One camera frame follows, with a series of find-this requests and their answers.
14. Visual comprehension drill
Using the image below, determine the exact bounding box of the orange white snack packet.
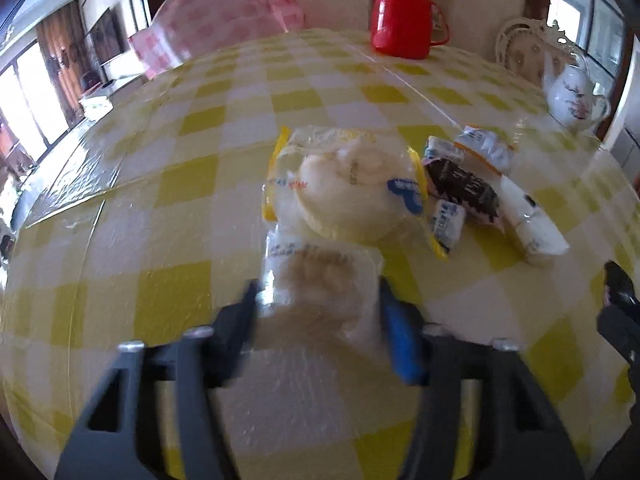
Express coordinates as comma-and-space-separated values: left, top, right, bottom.
454, 126, 516, 174

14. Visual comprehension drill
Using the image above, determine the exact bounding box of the black pink chocolate snack packet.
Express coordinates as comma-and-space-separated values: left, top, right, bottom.
423, 158, 503, 231

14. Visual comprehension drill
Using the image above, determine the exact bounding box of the brown bread snack packet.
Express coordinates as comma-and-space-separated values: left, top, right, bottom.
255, 229, 383, 360

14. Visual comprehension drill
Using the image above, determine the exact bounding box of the long white snack packet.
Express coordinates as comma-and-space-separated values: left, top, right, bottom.
497, 176, 570, 266

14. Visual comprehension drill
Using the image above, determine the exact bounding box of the white floral teapot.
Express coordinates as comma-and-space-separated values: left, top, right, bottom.
542, 52, 611, 133

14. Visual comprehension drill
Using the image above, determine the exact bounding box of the yellow white checked tablecloth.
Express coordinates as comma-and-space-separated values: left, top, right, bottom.
1, 29, 639, 474

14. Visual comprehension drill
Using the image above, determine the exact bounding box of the white ornate dining chair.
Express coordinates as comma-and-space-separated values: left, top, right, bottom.
495, 18, 582, 89

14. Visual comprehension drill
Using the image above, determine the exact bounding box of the large round bread packet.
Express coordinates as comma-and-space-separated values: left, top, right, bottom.
262, 126, 446, 259

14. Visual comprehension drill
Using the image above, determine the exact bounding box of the red thermos jug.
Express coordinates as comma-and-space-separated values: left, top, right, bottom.
370, 0, 450, 60

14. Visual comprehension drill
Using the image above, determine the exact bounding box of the white tv cabinet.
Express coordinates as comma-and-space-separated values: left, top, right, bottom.
79, 73, 148, 122

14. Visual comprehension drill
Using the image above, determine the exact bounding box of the red brown window curtain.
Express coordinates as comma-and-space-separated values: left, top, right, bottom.
36, 1, 91, 128

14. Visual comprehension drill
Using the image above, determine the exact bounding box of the pink checked chair cover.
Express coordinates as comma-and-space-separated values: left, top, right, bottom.
128, 0, 307, 78

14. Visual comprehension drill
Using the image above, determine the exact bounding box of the wall television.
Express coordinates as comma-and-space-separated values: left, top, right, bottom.
86, 9, 125, 67

